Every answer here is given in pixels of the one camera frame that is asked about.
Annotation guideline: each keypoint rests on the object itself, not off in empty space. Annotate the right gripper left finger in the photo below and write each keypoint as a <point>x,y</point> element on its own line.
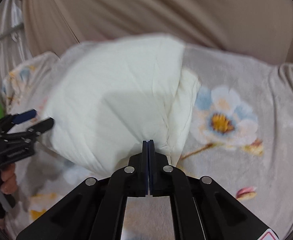
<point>95,209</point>

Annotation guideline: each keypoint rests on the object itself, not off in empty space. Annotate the beige curtain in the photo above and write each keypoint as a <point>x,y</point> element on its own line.
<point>259,28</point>

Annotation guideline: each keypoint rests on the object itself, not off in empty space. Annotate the grey floral blanket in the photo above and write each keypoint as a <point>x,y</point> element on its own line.
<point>241,134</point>

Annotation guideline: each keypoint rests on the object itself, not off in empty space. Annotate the person's left hand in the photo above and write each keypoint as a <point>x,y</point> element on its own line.
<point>8,177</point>

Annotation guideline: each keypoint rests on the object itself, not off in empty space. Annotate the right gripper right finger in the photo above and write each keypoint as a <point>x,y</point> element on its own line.
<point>201,208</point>

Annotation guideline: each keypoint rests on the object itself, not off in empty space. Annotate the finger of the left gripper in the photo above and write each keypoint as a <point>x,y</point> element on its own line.
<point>31,133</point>
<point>9,121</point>

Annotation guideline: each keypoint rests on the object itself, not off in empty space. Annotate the cream quilted jacket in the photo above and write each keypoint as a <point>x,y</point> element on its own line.
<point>119,94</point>

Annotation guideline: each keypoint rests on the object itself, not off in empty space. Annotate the silver satin curtain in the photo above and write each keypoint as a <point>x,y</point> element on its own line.
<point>13,43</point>

